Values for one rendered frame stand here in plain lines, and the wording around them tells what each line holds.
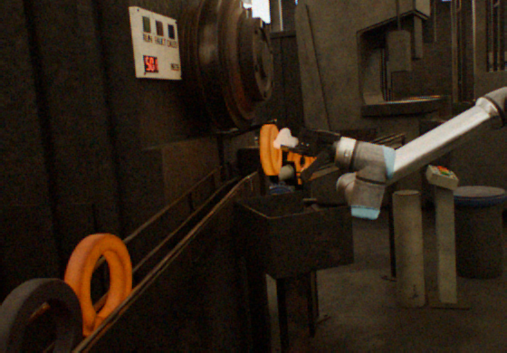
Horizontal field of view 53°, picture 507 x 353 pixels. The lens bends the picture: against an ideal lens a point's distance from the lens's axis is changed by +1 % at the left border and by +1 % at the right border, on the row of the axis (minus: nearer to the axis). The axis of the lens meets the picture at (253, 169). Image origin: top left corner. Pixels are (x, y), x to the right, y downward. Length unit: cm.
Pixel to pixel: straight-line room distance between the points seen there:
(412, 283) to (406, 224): 27
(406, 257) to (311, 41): 256
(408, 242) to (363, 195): 92
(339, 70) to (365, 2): 57
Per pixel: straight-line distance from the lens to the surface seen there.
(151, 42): 146
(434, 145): 169
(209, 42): 159
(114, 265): 106
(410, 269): 242
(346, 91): 441
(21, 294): 83
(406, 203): 234
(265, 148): 148
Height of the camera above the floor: 97
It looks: 7 degrees down
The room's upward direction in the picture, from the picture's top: 4 degrees counter-clockwise
